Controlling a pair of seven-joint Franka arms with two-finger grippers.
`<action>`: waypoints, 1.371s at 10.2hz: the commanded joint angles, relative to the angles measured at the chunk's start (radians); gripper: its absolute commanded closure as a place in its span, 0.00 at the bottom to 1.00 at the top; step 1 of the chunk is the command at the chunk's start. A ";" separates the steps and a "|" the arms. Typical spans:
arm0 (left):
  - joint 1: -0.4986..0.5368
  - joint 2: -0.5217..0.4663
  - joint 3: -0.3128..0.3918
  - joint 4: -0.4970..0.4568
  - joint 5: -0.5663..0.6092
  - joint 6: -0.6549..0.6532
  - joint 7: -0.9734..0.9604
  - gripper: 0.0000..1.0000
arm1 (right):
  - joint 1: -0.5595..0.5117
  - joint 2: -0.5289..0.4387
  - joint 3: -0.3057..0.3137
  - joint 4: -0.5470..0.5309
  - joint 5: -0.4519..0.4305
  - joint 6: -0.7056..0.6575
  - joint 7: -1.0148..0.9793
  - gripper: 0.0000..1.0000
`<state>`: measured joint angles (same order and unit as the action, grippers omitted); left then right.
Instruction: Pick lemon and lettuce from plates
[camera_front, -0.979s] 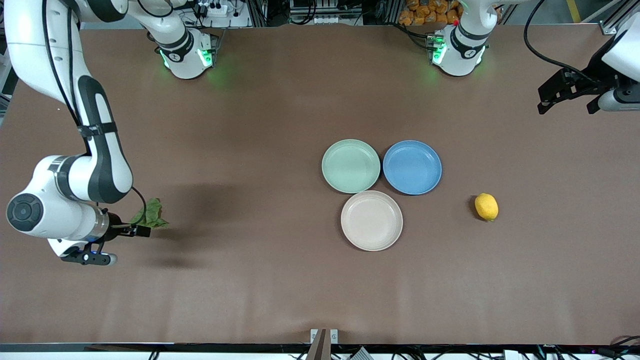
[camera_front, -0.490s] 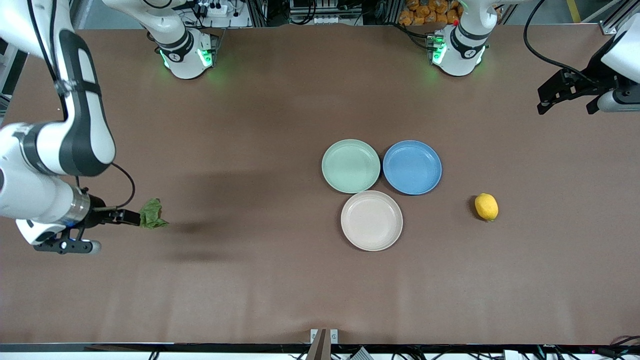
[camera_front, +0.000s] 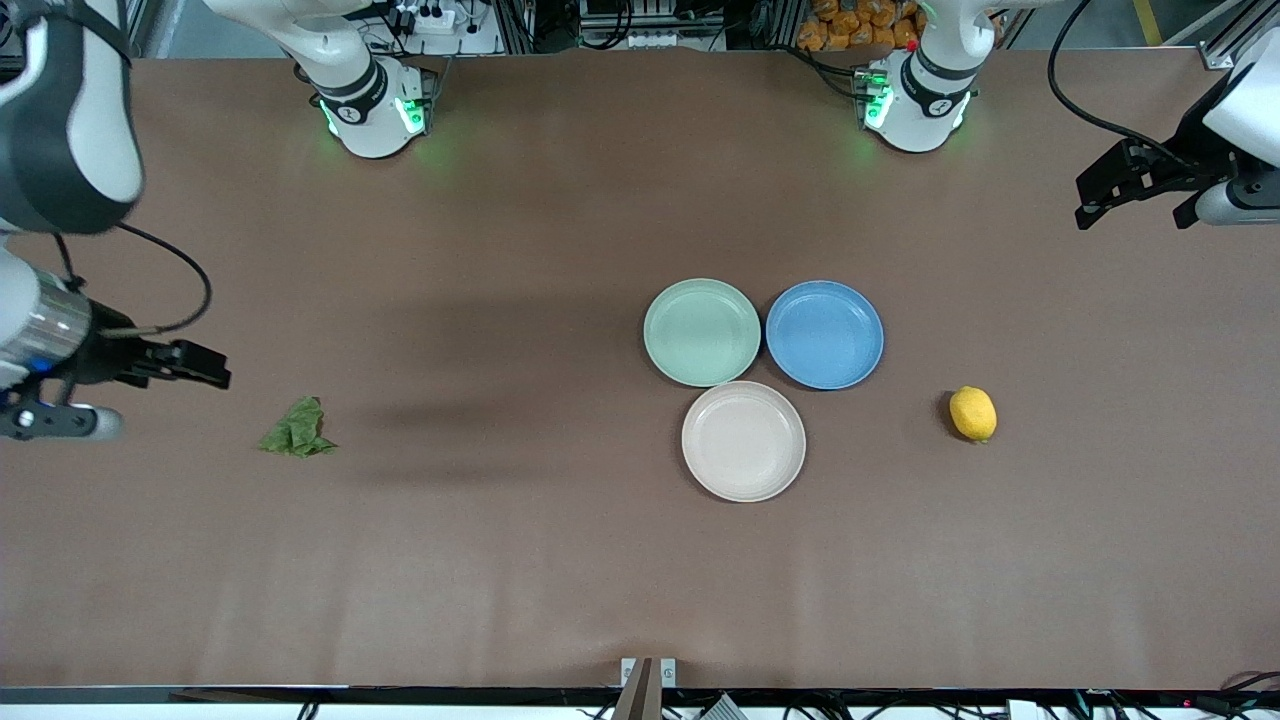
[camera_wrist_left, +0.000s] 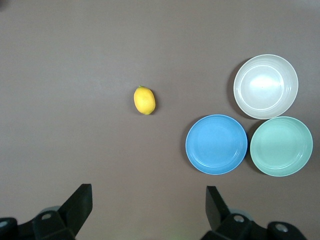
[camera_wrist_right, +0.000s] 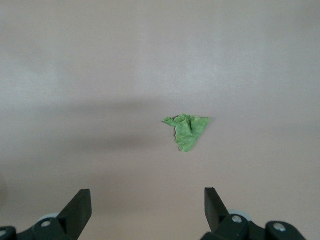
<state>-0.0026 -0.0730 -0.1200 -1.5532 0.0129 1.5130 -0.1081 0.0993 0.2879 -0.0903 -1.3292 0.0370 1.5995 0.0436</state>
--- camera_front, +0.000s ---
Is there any green lettuce leaf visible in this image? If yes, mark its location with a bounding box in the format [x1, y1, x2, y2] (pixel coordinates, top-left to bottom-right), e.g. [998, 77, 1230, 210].
[257, 395, 339, 460]

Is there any bag of oranges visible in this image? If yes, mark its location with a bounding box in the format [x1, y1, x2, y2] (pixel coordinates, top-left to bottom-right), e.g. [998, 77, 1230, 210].
[796, 0, 1003, 53]

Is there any light green round plate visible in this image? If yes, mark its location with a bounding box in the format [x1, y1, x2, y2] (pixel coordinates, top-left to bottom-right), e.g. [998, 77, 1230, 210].
[642, 277, 764, 389]

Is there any white power strip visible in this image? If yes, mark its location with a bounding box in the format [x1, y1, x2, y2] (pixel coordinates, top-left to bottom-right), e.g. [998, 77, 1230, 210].
[393, 3, 458, 37]

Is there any aluminium frame post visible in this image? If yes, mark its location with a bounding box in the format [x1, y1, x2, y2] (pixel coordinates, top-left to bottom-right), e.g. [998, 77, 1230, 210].
[1198, 0, 1280, 71]

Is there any beige round plate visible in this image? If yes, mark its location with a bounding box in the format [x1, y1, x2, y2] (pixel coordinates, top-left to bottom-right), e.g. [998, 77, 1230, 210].
[680, 379, 808, 504]

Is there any yellow lemon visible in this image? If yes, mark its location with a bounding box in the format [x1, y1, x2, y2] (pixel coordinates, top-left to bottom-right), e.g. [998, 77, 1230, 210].
[948, 385, 999, 445]

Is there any metal table edge bracket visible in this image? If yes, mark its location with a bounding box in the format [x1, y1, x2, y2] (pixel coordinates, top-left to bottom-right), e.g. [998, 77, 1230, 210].
[612, 656, 678, 720]

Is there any blue round plate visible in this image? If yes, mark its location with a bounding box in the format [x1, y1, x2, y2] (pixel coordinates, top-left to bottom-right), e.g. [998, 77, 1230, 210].
[764, 279, 886, 392]

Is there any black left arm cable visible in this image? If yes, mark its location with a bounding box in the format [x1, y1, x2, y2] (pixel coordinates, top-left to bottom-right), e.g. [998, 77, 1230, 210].
[1046, 0, 1201, 167]

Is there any black arm base cable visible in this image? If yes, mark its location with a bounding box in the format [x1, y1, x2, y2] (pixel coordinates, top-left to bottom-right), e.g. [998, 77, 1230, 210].
[794, 44, 869, 101]

